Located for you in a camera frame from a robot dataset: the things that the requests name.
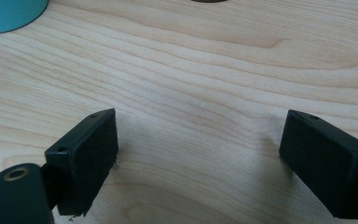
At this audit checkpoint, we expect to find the teal cup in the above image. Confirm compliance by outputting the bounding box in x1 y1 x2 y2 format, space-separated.
0 0 49 35

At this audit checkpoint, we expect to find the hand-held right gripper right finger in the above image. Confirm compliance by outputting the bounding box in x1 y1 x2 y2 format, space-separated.
279 109 358 219

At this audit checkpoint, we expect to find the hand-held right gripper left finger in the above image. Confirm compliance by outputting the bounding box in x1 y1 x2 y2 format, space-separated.
45 107 119 217

